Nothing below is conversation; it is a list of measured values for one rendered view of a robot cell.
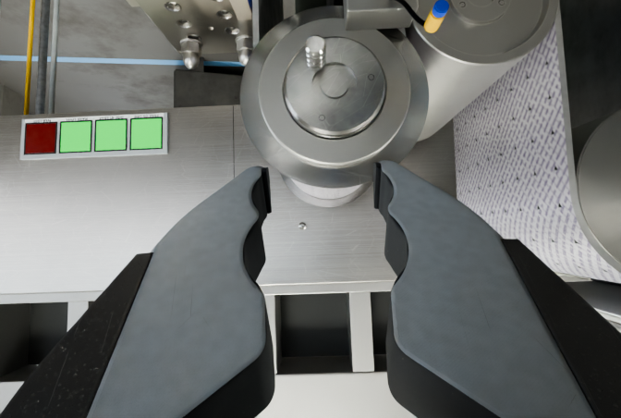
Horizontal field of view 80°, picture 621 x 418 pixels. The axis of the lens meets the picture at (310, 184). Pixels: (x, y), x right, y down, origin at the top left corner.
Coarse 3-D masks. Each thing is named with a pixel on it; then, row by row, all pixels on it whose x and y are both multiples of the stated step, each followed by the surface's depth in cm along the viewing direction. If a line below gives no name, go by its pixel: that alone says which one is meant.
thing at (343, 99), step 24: (336, 48) 27; (360, 48) 27; (288, 72) 27; (312, 72) 27; (336, 72) 27; (360, 72) 27; (288, 96) 27; (312, 96) 27; (336, 96) 27; (360, 96) 27; (312, 120) 27; (336, 120) 27; (360, 120) 27
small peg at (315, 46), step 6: (312, 36) 25; (318, 36) 25; (306, 42) 25; (312, 42) 25; (318, 42) 25; (324, 42) 25; (306, 48) 25; (312, 48) 25; (318, 48) 25; (324, 48) 25; (306, 54) 25; (312, 54) 25; (318, 54) 25; (324, 54) 25; (306, 60) 27; (312, 60) 26; (318, 60) 26; (324, 60) 26; (312, 66) 26; (318, 66) 26
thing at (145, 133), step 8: (136, 120) 63; (144, 120) 63; (152, 120) 62; (160, 120) 62; (136, 128) 62; (144, 128) 62; (152, 128) 62; (160, 128) 62; (136, 136) 62; (144, 136) 62; (152, 136) 62; (160, 136) 62; (136, 144) 62; (144, 144) 62; (152, 144) 62; (160, 144) 62
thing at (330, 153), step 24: (312, 24) 29; (336, 24) 29; (288, 48) 29; (384, 48) 28; (264, 72) 28; (384, 72) 28; (264, 96) 28; (384, 96) 28; (408, 96) 28; (288, 120) 28; (384, 120) 28; (288, 144) 28; (312, 144) 28; (336, 144) 28; (360, 144) 28; (384, 144) 28
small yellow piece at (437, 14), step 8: (400, 0) 25; (440, 0) 21; (408, 8) 24; (432, 8) 22; (440, 8) 21; (416, 16) 24; (432, 16) 22; (440, 16) 22; (424, 24) 23; (432, 24) 22; (440, 24) 23
